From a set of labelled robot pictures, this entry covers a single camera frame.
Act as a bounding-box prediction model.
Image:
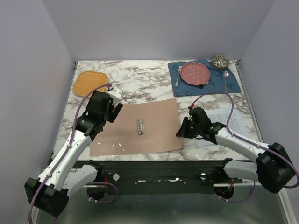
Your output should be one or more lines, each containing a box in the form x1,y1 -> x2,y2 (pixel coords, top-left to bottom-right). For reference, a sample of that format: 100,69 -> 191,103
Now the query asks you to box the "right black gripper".
176,116 -> 202,139

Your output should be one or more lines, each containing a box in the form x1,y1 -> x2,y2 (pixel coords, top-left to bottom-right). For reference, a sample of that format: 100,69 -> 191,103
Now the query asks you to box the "pink folder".
90,98 -> 182,156

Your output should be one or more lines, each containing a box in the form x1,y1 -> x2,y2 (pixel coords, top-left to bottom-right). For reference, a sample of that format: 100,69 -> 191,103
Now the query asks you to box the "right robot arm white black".
176,107 -> 298,193

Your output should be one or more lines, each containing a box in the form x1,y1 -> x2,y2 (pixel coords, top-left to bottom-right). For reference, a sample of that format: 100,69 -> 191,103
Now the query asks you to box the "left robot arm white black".
24,87 -> 123,217

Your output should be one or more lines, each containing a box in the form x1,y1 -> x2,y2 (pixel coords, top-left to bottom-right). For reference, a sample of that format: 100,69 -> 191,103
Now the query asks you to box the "metal folder clip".
137,119 -> 144,135

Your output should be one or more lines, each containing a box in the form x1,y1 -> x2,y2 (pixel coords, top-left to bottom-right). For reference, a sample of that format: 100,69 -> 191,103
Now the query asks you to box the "orange woven mat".
72,71 -> 108,97

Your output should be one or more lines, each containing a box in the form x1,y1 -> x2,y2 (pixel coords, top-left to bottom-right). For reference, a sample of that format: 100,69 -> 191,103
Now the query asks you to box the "printed paper stack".
193,107 -> 248,148

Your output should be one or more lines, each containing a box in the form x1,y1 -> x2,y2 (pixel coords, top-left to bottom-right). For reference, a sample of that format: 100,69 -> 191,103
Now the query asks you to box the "blue cloth placemat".
168,59 -> 242,97

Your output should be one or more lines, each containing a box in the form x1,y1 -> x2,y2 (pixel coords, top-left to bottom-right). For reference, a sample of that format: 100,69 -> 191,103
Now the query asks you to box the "pink dotted plate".
180,62 -> 211,86

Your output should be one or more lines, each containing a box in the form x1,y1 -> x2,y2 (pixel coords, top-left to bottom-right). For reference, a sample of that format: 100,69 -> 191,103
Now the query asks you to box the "silver fork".
175,66 -> 182,87

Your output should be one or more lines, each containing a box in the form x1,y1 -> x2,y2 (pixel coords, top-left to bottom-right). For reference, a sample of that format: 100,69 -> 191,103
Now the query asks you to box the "silver spoon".
223,70 -> 229,93

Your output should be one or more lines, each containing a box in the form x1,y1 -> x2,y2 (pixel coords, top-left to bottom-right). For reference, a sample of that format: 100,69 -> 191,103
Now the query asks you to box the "floral patterned bowl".
211,55 -> 230,70

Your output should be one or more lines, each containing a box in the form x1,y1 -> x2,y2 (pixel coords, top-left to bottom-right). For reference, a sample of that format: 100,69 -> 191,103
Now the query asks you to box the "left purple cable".
27,83 -> 115,224

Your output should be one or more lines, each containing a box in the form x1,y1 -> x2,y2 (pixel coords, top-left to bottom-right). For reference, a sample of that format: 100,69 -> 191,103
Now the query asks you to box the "purple cable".
190,90 -> 299,188
27,83 -> 115,224

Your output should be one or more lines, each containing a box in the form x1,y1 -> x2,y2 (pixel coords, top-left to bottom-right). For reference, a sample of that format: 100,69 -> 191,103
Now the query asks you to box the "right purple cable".
190,90 -> 299,188

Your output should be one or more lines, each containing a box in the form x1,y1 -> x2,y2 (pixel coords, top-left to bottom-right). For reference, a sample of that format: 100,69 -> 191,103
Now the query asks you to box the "black mounting base plate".
74,161 -> 242,195

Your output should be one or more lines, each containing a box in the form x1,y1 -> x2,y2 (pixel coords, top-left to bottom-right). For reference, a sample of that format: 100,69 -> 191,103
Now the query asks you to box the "aluminium rail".
213,180 -> 254,188

